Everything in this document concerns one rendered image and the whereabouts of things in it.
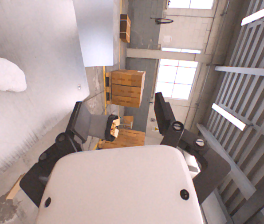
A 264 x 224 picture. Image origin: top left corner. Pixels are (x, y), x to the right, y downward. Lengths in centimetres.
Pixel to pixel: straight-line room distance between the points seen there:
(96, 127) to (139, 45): 394
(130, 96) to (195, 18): 369
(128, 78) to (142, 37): 260
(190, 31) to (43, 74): 505
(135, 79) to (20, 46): 249
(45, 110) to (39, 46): 16
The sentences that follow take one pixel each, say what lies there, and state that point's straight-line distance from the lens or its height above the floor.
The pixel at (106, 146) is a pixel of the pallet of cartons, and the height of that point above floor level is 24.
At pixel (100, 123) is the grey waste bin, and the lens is 172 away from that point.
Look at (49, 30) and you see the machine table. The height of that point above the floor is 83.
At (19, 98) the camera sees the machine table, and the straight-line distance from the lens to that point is 32.
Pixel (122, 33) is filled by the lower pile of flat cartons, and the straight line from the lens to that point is 402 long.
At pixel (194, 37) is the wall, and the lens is 520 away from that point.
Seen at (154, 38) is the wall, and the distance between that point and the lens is 500.
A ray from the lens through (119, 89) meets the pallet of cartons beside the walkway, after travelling 283.
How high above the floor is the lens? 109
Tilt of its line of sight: 8 degrees down
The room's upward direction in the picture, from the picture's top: 98 degrees clockwise
